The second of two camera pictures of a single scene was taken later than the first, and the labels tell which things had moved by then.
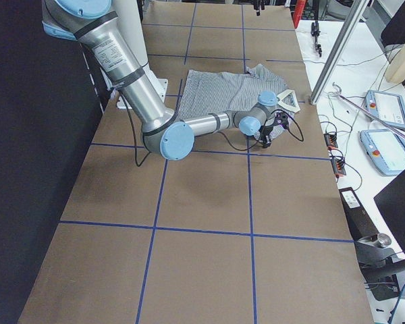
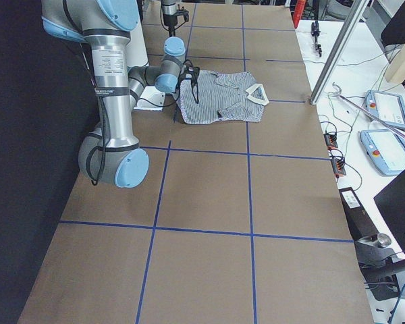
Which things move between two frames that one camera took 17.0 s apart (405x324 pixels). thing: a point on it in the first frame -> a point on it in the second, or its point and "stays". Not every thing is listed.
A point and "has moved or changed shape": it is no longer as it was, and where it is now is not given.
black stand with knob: (383, 268) stays
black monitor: (398, 204) stays
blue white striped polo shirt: (204, 91) has moved or changed shape
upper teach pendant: (389, 107) stays
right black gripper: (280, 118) -> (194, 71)
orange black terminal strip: (336, 155) stays
